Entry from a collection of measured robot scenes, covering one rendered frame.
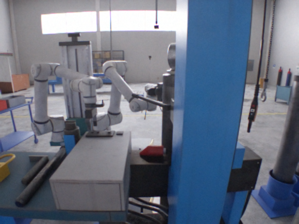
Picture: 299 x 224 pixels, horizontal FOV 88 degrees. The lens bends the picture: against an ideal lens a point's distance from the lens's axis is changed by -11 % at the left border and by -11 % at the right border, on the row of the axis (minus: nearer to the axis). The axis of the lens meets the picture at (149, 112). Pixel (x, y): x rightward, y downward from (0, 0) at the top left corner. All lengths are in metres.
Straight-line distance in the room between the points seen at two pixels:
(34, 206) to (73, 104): 1.56
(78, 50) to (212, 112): 1.77
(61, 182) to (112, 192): 0.17
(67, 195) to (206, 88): 0.55
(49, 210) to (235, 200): 0.91
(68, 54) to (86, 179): 1.70
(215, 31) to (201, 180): 0.46
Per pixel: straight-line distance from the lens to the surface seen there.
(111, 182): 0.57
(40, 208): 0.74
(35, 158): 1.04
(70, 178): 0.61
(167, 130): 1.03
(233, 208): 1.16
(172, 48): 0.99
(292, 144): 2.12
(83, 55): 2.03
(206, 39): 0.51
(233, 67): 0.54
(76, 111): 2.18
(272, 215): 2.39
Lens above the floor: 1.53
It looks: 16 degrees down
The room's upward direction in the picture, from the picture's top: straight up
